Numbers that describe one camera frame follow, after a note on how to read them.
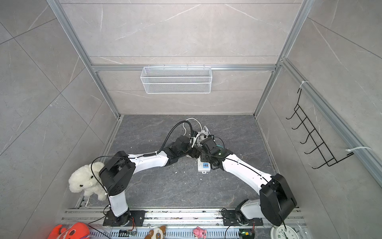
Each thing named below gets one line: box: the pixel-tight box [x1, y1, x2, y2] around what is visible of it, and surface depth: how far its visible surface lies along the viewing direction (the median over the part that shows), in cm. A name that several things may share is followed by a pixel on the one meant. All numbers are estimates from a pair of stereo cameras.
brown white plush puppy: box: [144, 225, 167, 239], surface depth 69 cm
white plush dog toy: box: [68, 161, 107, 202], surface depth 70 cm
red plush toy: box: [47, 222, 91, 239], surface depth 66 cm
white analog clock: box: [269, 225, 300, 239], surface depth 68 cm
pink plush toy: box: [192, 226, 207, 239], surface depth 69 cm
